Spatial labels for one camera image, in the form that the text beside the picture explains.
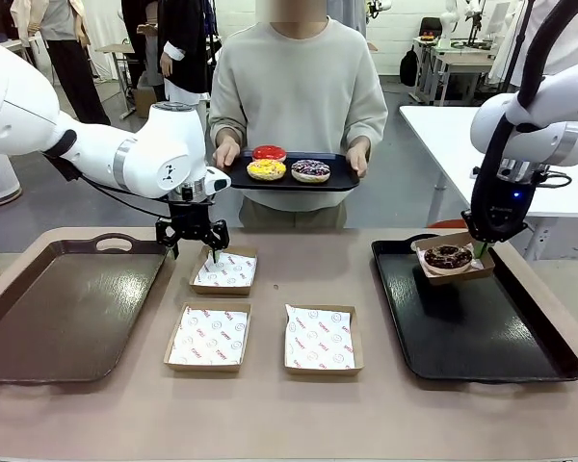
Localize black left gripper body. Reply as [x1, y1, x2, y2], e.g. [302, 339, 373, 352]
[166, 200, 215, 241]

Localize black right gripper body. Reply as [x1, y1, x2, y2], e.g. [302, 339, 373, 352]
[469, 178, 543, 244]

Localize chocolate frosted donut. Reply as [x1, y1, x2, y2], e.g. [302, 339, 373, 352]
[422, 244, 474, 276]

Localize cardboard donut box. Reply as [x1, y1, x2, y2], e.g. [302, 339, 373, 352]
[189, 244, 259, 296]
[410, 231, 496, 288]
[282, 302, 365, 377]
[162, 301, 252, 372]

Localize yellow frosted donut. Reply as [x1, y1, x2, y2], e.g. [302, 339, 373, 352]
[246, 159, 288, 183]

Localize red glazed donut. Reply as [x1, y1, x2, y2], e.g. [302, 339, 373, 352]
[251, 144, 288, 164]

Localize purple sprinkled donut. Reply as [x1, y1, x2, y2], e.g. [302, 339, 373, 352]
[290, 159, 331, 184]

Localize black serving tray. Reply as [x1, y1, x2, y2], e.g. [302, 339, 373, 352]
[221, 150, 361, 193]

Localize person's left forearm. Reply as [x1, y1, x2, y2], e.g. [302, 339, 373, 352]
[342, 90, 390, 151]

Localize black plastic table tray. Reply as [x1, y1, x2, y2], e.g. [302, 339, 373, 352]
[370, 234, 578, 384]

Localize brown plastic tray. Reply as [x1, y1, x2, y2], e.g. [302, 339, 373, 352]
[0, 233, 171, 385]

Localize person's right hand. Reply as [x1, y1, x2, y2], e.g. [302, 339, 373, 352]
[212, 140, 243, 170]

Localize person's left hand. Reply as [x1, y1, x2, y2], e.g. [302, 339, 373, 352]
[345, 146, 370, 179]

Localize large white table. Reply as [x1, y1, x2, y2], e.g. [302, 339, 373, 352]
[398, 104, 578, 218]

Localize brown cardboard carton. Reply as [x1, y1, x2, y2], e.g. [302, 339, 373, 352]
[133, 85, 163, 119]

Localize white workshop desk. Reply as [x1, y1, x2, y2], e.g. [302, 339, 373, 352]
[411, 36, 500, 107]

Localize person in beige sweater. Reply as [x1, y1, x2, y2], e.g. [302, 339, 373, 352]
[207, 0, 390, 230]

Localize mannequin black top cream trousers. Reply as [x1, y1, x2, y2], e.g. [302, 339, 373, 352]
[157, 0, 222, 110]

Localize black backpack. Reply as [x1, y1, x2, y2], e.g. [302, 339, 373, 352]
[398, 45, 421, 89]

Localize mannequin in dark clothes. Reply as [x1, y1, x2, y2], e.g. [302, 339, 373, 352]
[119, 0, 168, 102]

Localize mannequin with black trousers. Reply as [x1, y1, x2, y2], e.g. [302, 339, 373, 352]
[10, 0, 112, 127]

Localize black stand pole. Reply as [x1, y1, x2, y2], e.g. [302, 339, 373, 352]
[502, 0, 536, 93]

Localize small white desk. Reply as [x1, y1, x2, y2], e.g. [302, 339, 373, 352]
[94, 42, 137, 121]

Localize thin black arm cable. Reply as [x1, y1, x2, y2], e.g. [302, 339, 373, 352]
[42, 153, 174, 218]

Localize thick black cable sleeve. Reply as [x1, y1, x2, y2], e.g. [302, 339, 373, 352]
[470, 0, 578, 213]

